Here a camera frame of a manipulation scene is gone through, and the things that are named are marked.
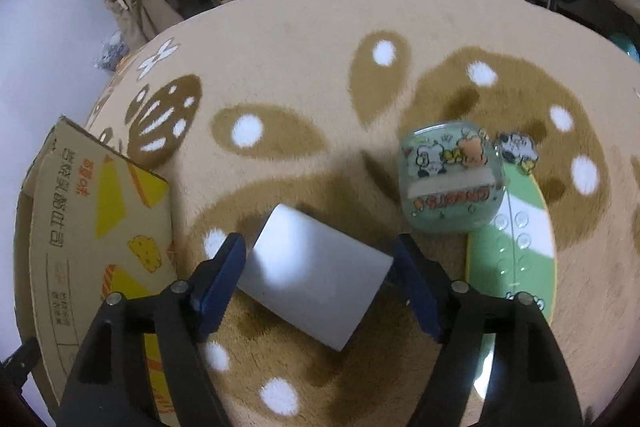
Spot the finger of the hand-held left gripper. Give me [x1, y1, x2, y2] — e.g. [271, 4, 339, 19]
[0, 336, 42, 390]

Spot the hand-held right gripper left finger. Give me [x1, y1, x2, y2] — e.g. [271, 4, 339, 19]
[55, 233, 247, 427]

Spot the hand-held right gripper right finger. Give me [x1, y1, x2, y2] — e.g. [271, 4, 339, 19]
[392, 233, 584, 427]

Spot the white paper roll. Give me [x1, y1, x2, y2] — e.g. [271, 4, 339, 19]
[236, 203, 396, 353]

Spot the brown cardboard box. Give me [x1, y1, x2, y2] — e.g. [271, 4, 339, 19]
[14, 116, 177, 427]

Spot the green striped oval board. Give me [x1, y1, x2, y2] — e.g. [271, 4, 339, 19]
[465, 162, 558, 400]

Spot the green cartoon round case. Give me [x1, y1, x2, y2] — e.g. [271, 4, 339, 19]
[398, 121, 506, 234]

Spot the beige patterned rug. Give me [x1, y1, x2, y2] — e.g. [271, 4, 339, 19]
[82, 0, 640, 427]

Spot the teal round object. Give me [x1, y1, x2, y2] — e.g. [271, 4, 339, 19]
[609, 32, 640, 60]

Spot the cartoon dog keychain charm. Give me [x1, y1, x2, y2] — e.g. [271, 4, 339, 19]
[495, 132, 541, 175]

